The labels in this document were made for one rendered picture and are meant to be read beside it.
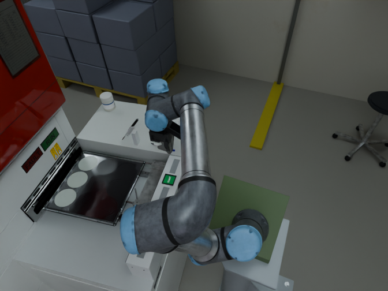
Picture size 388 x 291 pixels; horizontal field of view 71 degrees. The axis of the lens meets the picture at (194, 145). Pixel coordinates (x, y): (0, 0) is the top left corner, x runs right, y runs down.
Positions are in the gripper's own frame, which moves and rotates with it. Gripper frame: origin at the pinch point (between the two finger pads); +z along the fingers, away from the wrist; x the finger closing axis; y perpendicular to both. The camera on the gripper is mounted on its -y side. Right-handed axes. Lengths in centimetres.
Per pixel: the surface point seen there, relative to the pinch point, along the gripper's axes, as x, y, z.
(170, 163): -4.9, 3.5, 14.6
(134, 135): -12.0, 23.6, 6.6
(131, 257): 42.8, 3.9, 14.7
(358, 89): -219, -145, 97
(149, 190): 7.6, 10.7, 22.6
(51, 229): 35, 50, 29
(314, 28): -229, -81, 37
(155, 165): -5.6, 12.1, 20.1
